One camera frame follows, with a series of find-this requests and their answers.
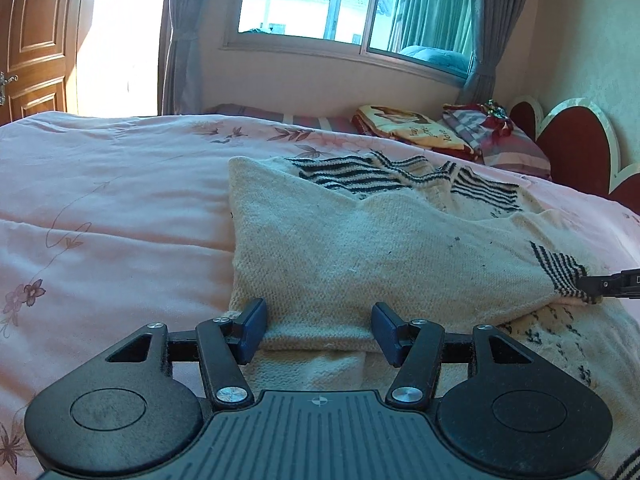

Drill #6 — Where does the grey curtain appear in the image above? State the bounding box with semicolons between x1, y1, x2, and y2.
457;0;526;104
157;0;207;115

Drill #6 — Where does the metal door handle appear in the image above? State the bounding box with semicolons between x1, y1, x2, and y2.
0;72;18;106

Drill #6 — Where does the brown wooden door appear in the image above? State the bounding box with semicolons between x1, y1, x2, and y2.
1;0;88;125

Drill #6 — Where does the sliding glass window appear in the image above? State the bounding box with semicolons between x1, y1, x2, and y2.
226;0;473;80

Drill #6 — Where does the red heart-shaped headboard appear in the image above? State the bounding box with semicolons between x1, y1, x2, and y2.
509;96;639;212

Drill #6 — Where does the striped purple bed sheet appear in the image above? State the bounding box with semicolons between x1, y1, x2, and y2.
205;104;359;133

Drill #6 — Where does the grey left curtain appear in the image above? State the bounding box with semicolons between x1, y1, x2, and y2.
157;0;207;115

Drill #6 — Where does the teal bedding outside window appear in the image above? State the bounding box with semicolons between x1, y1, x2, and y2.
399;46;470;78

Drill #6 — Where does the yellow red folded blanket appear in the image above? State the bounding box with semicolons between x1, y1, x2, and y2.
352;105;478;162

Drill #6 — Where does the grey right curtain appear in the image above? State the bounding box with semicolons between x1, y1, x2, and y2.
457;0;526;104

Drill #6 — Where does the cream striped knitted sweater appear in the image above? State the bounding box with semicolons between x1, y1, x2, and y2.
229;152;639;479

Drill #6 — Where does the plaid striped pillow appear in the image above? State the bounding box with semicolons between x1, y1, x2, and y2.
442;110;551;180

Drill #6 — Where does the pink floral bed quilt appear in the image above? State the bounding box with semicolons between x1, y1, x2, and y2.
1;112;639;479

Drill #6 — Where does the red patterned cloth bundle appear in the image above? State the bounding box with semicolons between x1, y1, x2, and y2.
442;99;514;136

